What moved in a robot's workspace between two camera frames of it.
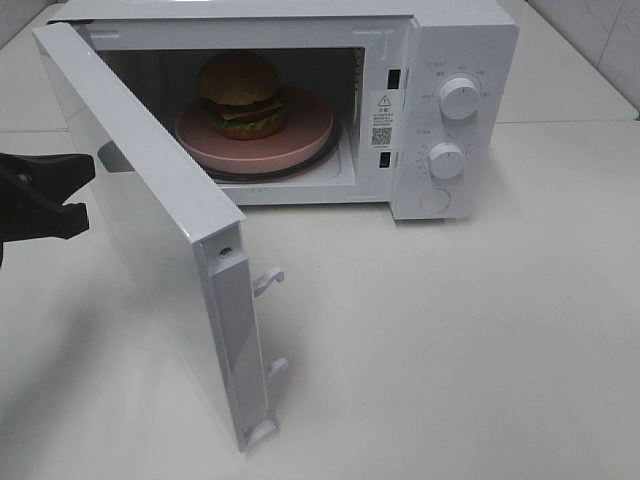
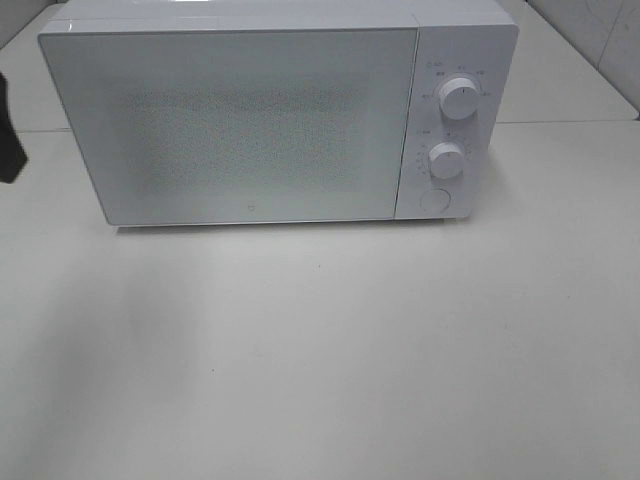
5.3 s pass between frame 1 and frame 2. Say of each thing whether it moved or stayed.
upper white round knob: stayed
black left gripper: moved
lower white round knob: stayed
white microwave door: moved
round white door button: stayed
